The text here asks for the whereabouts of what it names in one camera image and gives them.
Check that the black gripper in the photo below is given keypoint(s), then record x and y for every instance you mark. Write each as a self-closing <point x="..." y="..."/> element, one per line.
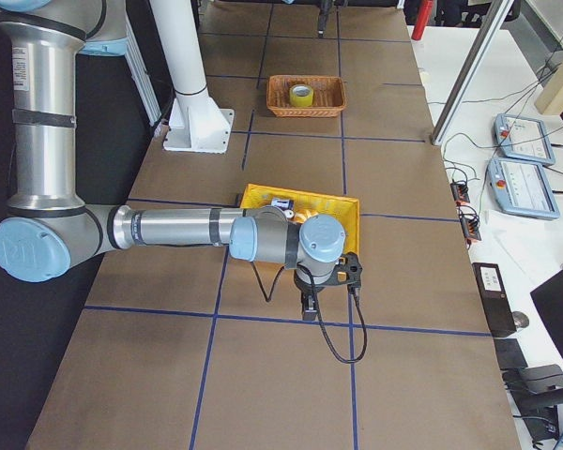
<point x="304" y="285"/>
<point x="322" y="19"/>

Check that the yellow tape roll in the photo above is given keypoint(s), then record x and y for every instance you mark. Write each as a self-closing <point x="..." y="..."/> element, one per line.
<point x="301" y="96"/>

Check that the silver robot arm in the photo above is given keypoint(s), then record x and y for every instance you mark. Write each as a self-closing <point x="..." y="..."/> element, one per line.
<point x="50" y="229"/>

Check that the brown wicker basket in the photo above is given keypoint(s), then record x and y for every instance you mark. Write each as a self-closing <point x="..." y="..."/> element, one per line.
<point x="329" y="96"/>

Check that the yellow plastic woven basket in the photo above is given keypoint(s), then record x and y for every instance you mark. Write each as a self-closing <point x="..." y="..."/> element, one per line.
<point x="345" y="209"/>

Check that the toy croissant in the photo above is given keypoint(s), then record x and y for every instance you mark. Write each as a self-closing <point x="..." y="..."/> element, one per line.
<point x="302" y="216"/>

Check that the small dark can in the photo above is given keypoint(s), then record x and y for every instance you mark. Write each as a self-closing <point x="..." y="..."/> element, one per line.
<point x="283" y="204"/>

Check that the orange black connector lower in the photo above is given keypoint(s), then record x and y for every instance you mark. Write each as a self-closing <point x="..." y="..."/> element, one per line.
<point x="469" y="220"/>

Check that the orange black connector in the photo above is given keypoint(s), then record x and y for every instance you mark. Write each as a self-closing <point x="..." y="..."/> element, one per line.
<point x="469" y="220"/>
<point x="459" y="192"/>

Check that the orange black connector upper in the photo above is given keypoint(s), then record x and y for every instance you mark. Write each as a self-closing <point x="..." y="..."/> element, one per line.
<point x="459" y="192"/>

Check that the black box with label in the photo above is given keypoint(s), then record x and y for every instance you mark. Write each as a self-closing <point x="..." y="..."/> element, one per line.
<point x="494" y="299"/>

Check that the upper teach pendant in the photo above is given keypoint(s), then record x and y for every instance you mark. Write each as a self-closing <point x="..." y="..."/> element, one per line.
<point x="523" y="138"/>

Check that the teach pendant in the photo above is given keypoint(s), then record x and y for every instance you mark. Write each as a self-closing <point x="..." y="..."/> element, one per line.
<point x="523" y="138"/>
<point x="521" y="188"/>

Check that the lower teach pendant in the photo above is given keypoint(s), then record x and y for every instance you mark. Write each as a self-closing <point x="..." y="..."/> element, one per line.
<point x="521" y="188"/>

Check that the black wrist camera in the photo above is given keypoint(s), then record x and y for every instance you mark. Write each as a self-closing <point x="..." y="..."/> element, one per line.
<point x="352" y="269"/>

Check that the white pedestal column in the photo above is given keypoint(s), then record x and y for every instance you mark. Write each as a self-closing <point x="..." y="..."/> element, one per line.
<point x="197" y="123"/>

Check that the aluminium frame post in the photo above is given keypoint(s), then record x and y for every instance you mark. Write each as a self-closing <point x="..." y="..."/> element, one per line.
<point x="496" y="15"/>

